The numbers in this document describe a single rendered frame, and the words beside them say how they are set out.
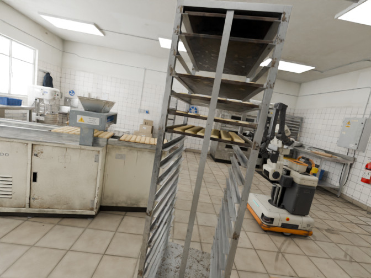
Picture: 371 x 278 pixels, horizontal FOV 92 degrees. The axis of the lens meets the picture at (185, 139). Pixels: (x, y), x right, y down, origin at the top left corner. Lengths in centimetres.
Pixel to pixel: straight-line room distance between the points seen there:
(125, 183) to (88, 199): 41
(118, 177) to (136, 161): 27
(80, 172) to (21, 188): 55
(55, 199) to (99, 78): 515
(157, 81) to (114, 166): 459
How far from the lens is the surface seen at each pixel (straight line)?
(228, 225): 110
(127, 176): 229
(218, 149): 552
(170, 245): 186
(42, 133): 236
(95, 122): 200
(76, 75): 728
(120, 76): 672
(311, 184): 277
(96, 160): 209
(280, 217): 271
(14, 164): 238
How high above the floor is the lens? 133
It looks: 8 degrees down
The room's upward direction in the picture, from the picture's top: 10 degrees clockwise
